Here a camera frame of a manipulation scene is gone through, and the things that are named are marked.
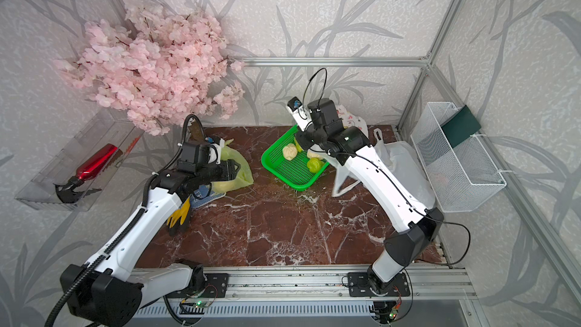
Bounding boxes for red black hair brush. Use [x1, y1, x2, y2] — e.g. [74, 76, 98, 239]
[54, 136, 141, 204]

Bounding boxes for dark green card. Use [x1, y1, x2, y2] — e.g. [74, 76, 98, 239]
[441, 105, 481, 148]

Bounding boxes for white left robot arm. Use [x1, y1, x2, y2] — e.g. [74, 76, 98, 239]
[45, 139, 241, 326]

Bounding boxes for patterned white plastic bag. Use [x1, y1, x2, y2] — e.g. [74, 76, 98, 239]
[336, 105, 369, 137]

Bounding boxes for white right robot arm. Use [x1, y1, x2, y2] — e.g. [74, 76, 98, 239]
[287, 97, 444, 296]

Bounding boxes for clear acrylic wall shelf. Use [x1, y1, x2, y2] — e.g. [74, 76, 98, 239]
[15, 108, 144, 211]

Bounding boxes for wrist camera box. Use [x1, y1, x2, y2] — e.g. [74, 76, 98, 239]
[287, 97, 314, 132]
[206, 137, 225, 164]

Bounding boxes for green avocado print plastic bag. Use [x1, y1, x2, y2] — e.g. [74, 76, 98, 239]
[212, 139, 254, 194]

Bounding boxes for white pear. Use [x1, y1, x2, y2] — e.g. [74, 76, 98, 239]
[282, 144, 298, 161]

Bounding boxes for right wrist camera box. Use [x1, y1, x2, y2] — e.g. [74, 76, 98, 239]
[287, 97, 314, 132]

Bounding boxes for green pear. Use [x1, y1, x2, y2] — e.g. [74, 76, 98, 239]
[307, 157, 325, 173]

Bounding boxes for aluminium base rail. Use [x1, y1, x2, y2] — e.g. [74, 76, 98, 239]
[204, 263, 477, 302]

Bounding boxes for white wire mesh basket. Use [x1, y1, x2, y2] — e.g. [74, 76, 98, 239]
[411, 102, 506, 213]

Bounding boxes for yellow black work glove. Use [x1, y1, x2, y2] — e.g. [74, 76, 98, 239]
[166, 198, 191, 236]

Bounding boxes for white plastic bag near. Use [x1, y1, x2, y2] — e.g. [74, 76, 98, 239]
[373, 129, 436, 208]

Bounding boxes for green plastic perforated basket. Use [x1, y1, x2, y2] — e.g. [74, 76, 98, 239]
[261, 125, 329, 192]

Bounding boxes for pink cherry blossom tree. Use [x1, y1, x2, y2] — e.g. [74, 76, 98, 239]
[54, 0, 245, 136]

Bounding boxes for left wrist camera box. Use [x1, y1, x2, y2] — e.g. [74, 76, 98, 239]
[206, 137, 225, 164]

